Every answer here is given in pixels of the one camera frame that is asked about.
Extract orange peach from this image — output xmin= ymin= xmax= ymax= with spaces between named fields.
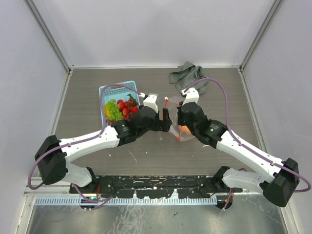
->
xmin=180 ymin=126 xmax=191 ymax=135

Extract clear zip top bag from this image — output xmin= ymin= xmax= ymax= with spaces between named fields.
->
xmin=164 ymin=97 xmax=194 ymax=142

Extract blue plastic basket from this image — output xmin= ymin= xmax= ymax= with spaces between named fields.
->
xmin=98 ymin=80 xmax=140 ymax=127

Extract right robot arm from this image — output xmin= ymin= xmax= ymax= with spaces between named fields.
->
xmin=177 ymin=102 xmax=299 ymax=207

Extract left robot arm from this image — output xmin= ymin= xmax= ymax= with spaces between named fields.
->
xmin=35 ymin=106 xmax=172 ymax=193

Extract red strawberry cluster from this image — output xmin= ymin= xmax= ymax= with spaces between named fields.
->
xmin=117 ymin=94 xmax=138 ymax=120

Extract green grape bunch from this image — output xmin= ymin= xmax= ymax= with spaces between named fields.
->
xmin=108 ymin=99 xmax=123 ymax=121

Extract grey crumpled cloth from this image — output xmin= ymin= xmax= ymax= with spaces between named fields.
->
xmin=169 ymin=61 xmax=208 ymax=92

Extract yellow banana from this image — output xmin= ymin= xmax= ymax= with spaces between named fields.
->
xmin=104 ymin=103 xmax=111 ymax=118

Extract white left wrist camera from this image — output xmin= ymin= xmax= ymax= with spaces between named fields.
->
xmin=138 ymin=93 xmax=158 ymax=113

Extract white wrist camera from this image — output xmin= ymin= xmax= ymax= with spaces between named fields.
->
xmin=138 ymin=93 xmax=158 ymax=113
xmin=181 ymin=87 xmax=199 ymax=105

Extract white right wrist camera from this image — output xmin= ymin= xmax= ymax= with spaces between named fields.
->
xmin=181 ymin=87 xmax=199 ymax=105

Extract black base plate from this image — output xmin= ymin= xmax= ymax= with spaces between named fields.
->
xmin=79 ymin=175 xmax=230 ymax=199

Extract aluminium frame rail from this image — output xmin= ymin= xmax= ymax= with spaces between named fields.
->
xmin=23 ymin=176 xmax=47 ymax=195

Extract blue slotted cable duct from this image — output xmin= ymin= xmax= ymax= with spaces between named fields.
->
xmin=34 ymin=195 xmax=217 ymax=206

